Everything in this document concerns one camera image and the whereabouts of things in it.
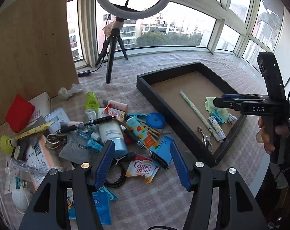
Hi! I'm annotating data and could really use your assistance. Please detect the green microfibre cloth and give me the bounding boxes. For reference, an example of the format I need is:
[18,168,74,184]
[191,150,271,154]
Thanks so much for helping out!
[205,97,229,123]

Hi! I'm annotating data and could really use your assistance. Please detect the paper chopsticks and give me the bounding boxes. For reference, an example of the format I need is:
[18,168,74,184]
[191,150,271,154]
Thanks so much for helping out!
[178,90,222,143]

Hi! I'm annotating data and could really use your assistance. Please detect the silver metal clip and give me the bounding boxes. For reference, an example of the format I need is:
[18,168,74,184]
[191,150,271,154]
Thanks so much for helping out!
[197,126,213,152]

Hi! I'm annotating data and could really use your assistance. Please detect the yellow shuttlecock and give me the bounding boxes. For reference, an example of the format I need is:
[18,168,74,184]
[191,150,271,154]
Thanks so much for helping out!
[0,135,18,155]

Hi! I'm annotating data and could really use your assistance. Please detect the patterned lighter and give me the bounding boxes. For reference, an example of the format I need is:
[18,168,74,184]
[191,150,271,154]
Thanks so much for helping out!
[208,116,226,140]

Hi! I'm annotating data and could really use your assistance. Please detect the right hand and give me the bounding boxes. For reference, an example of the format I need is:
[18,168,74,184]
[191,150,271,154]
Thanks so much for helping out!
[258,117,290,155]

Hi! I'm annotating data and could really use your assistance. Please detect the teal clip pair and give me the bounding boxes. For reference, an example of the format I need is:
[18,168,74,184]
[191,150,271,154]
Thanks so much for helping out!
[210,110,225,125]

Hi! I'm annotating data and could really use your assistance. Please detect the white respirator mask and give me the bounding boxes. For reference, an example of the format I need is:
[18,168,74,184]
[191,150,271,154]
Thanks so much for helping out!
[11,187,33,214]

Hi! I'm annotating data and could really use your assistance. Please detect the black tray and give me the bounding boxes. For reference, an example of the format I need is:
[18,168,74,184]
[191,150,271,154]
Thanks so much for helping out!
[137,62,246,167]

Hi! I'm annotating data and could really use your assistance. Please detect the orange tissue pack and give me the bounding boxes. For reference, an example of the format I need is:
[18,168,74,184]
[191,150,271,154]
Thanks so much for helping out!
[25,135,64,190]

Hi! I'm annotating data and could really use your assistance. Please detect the blue wet wipes packet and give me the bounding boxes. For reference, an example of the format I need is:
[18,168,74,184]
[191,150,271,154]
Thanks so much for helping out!
[67,189,112,225]

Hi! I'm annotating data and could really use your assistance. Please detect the teal plastic clothes peg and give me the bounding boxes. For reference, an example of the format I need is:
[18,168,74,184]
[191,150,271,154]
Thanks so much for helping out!
[99,186,117,201]

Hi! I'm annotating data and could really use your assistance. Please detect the blue tape measure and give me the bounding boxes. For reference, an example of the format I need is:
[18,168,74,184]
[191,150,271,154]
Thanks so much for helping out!
[146,113,166,129]

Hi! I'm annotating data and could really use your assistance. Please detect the wooden clothes peg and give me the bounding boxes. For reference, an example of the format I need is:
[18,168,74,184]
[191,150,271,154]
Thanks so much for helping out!
[140,122,161,139]

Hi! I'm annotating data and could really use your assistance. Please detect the blue phone stand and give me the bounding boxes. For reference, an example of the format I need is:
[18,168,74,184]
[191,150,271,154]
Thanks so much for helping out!
[155,135,173,165]

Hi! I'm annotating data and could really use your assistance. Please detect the orange fruit print tube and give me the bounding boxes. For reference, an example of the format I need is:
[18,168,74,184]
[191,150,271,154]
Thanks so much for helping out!
[126,117,159,149]

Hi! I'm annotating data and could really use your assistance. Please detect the yellow paper chopstick sleeve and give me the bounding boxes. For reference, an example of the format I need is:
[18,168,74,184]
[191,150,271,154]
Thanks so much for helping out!
[14,121,54,140]

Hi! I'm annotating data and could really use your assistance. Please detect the plaid tablecloth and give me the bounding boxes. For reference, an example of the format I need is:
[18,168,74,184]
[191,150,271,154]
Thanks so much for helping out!
[0,51,270,230]

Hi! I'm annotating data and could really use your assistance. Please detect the black marker pen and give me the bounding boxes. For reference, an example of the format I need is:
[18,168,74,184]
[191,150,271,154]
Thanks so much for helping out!
[120,124,168,169]

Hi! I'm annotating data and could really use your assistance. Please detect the coffee mate sachet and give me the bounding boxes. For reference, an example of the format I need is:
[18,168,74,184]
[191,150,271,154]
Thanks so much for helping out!
[125,154,160,184]

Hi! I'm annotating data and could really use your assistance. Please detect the blue cap lotion tube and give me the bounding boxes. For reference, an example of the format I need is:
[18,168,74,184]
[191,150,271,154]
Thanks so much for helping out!
[98,116,128,158]

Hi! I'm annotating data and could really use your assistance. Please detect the red cloth pouch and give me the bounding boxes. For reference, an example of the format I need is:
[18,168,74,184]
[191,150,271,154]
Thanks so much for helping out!
[6,94,35,133]

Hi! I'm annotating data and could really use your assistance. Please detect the white box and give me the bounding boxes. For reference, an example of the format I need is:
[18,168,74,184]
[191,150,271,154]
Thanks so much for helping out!
[29,92,50,122]

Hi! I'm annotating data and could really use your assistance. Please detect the pink small bottle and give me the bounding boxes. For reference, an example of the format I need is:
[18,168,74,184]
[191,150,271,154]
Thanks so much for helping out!
[102,100,128,112]

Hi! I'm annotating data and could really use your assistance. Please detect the green tube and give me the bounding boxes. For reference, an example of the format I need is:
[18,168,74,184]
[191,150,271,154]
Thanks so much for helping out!
[84,91,100,113]

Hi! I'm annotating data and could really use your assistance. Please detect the crumpled white tissue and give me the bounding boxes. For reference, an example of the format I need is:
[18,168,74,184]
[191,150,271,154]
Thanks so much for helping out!
[58,84,83,101]

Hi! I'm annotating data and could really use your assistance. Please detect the black tripod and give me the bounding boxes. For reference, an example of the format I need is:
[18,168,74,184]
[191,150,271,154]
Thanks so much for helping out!
[96,28,128,84]

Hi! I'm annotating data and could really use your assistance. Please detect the wooden board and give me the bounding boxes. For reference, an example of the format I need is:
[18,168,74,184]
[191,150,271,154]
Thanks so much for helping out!
[0,0,79,125]

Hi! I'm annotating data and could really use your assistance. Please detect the black coiled cable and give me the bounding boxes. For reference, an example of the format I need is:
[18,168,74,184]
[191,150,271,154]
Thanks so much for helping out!
[104,160,127,188]

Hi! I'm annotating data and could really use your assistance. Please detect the white ring light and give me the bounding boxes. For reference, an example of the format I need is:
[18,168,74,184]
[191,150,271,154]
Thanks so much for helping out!
[96,0,171,20]

